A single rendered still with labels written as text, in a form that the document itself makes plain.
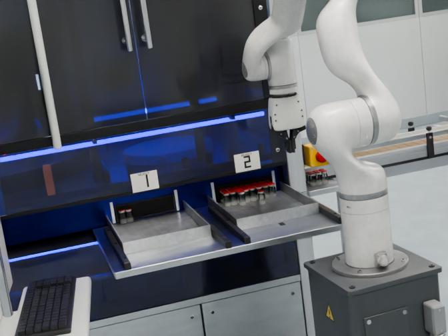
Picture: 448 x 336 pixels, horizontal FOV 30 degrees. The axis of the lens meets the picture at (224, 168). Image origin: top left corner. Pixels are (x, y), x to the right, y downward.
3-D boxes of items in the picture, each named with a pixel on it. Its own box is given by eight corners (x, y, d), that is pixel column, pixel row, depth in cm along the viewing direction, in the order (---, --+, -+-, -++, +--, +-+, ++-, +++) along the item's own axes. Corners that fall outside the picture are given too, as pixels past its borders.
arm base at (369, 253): (423, 266, 204) (417, 193, 200) (354, 284, 198) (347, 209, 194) (384, 246, 222) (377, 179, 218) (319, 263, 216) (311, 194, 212)
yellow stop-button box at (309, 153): (303, 164, 284) (301, 143, 282) (323, 160, 285) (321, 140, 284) (311, 168, 276) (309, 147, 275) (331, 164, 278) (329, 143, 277)
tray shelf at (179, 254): (93, 234, 269) (92, 229, 269) (295, 193, 286) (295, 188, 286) (115, 279, 224) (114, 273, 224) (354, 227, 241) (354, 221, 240)
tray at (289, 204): (208, 205, 278) (207, 195, 278) (281, 191, 285) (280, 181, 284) (237, 231, 246) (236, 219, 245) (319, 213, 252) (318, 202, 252)
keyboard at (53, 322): (28, 288, 244) (27, 280, 243) (77, 279, 245) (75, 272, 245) (14, 343, 205) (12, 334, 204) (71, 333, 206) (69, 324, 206)
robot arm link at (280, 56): (271, 87, 239) (301, 82, 241) (266, 41, 236) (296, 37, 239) (261, 85, 247) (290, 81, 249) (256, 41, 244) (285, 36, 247)
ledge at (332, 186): (295, 189, 292) (294, 183, 292) (329, 181, 295) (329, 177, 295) (309, 197, 279) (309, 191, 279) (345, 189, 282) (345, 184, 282)
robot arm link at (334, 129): (397, 193, 202) (388, 96, 197) (327, 209, 197) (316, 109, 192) (373, 184, 213) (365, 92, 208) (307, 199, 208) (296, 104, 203)
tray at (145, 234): (107, 225, 270) (105, 215, 269) (185, 210, 276) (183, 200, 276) (124, 255, 238) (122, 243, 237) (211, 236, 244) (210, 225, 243)
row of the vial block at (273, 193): (223, 205, 275) (221, 192, 274) (275, 195, 279) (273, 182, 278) (225, 207, 273) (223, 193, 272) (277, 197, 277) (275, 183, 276)
